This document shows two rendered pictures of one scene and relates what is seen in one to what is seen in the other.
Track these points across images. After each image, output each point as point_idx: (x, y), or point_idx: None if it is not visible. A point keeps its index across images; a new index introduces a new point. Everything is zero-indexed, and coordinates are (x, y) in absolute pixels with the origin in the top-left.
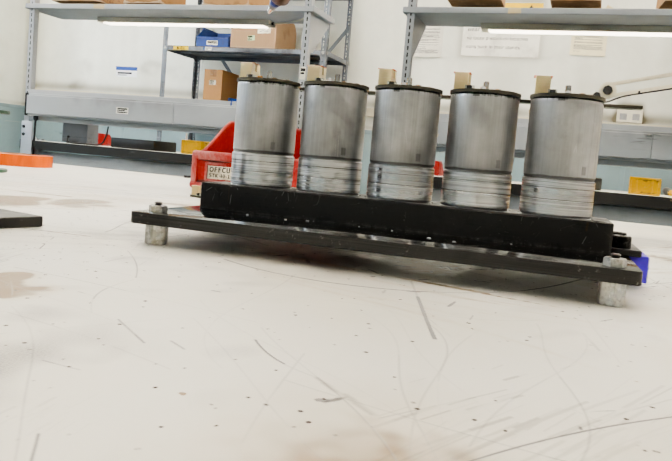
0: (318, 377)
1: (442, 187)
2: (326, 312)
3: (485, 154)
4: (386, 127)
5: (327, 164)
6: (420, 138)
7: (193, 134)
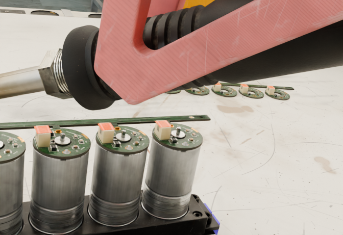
0: None
1: (94, 208)
2: None
3: (131, 191)
4: (54, 186)
5: (3, 220)
6: (81, 186)
7: None
